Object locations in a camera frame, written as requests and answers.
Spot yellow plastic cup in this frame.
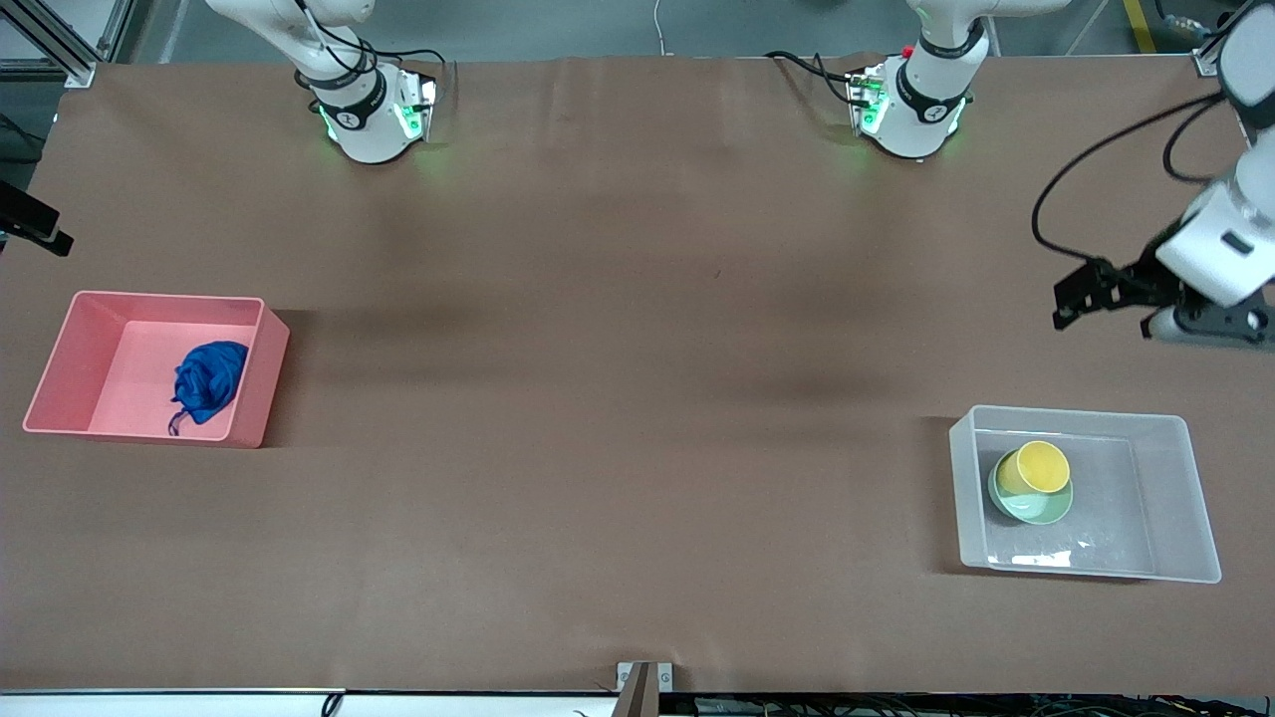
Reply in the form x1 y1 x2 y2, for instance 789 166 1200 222
995 440 1072 499

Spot mint green bowl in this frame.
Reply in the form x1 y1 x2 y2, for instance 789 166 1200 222
987 468 1075 527

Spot blue cloth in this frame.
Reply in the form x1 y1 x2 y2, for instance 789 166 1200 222
167 341 250 437

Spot clear plastic box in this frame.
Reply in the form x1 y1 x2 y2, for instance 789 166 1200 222
948 403 1222 585

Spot pink plastic bin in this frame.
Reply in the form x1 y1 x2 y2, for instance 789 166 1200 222
22 291 291 449

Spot brown table cover sheet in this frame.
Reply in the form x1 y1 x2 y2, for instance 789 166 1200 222
0 55 1275 696

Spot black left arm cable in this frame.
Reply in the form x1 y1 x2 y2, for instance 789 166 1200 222
1032 92 1228 265

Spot aluminium frame post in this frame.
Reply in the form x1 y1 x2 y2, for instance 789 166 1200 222
1190 15 1231 79
0 0 135 91

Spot black left base cable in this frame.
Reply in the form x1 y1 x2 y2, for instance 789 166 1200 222
763 50 858 106

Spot black base cable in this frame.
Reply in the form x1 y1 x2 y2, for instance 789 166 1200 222
369 48 459 96
763 50 858 106

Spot black right base cable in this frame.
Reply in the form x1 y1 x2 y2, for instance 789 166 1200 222
369 48 459 96

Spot metal table bracket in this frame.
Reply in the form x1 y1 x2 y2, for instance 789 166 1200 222
616 660 674 717

